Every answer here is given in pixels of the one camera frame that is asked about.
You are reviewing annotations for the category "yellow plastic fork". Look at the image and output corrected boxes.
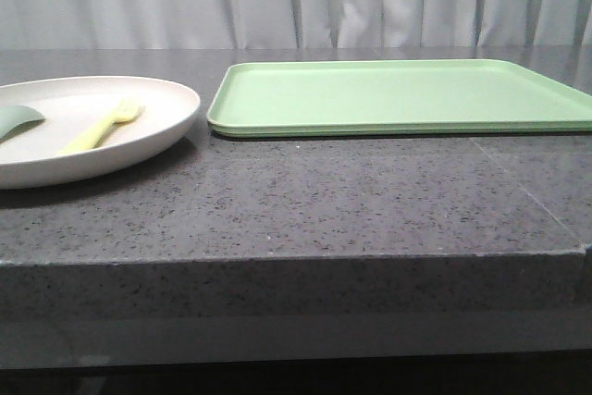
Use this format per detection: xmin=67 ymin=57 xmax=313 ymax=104
xmin=55 ymin=99 xmax=143 ymax=155

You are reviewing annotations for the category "white round plate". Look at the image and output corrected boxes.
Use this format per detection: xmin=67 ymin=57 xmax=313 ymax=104
xmin=1 ymin=76 xmax=200 ymax=190

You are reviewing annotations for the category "light green serving tray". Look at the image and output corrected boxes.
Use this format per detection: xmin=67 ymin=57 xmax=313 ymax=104
xmin=207 ymin=59 xmax=591 ymax=138

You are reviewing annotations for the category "green plastic spoon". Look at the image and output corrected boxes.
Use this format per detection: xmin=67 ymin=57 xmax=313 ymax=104
xmin=1 ymin=105 xmax=45 ymax=142

